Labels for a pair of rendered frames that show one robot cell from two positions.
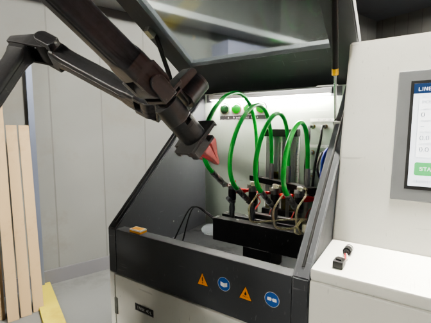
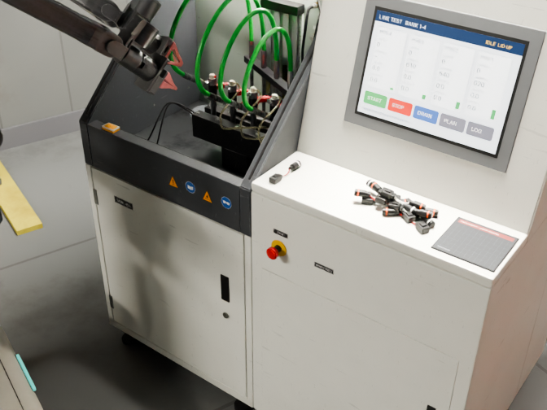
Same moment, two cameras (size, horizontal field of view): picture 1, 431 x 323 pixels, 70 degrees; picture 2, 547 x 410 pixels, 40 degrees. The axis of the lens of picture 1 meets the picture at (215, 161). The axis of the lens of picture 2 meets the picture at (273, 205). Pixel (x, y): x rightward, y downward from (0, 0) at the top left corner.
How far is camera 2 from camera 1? 1.37 m
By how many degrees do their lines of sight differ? 28
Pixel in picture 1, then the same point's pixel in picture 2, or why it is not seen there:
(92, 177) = not seen: outside the picture
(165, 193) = not seen: hidden behind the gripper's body
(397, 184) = (350, 108)
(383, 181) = (341, 102)
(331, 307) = (264, 211)
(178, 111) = (132, 60)
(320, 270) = (257, 184)
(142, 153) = not seen: outside the picture
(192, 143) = (148, 80)
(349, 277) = (275, 191)
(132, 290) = (110, 184)
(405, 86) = (369, 10)
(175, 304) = (151, 199)
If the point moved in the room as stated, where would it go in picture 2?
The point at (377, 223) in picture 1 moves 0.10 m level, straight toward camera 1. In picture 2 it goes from (331, 141) to (314, 156)
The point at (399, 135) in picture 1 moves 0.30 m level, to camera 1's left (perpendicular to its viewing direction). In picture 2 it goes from (358, 60) to (247, 57)
